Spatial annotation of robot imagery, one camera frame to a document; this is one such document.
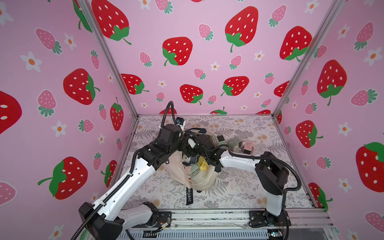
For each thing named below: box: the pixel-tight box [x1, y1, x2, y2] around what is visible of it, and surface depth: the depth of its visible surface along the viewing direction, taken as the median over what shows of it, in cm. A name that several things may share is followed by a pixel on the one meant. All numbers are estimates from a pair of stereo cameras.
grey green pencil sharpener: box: [226, 138, 241, 152], surface depth 100 cm
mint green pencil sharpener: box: [217, 135, 226, 146], surface depth 100 cm
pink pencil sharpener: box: [238, 140, 255, 155], surface depth 100 cm
